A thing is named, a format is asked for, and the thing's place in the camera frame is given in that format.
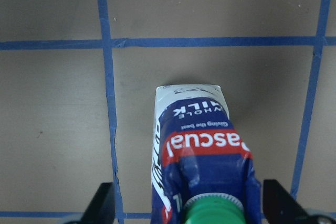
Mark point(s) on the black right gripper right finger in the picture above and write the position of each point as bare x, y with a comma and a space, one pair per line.
279, 206

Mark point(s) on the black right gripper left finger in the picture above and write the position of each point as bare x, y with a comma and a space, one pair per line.
101, 209

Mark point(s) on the blue white milk carton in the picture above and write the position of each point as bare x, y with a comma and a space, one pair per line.
201, 169

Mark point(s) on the brown paper table cover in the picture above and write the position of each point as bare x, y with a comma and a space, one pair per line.
78, 82

